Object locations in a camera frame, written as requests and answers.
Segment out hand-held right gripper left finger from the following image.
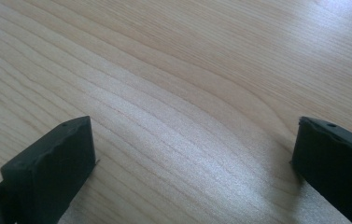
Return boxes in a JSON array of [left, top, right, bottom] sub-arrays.
[[0, 116, 97, 224]]

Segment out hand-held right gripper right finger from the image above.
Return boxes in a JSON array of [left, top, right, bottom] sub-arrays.
[[290, 116, 352, 224]]

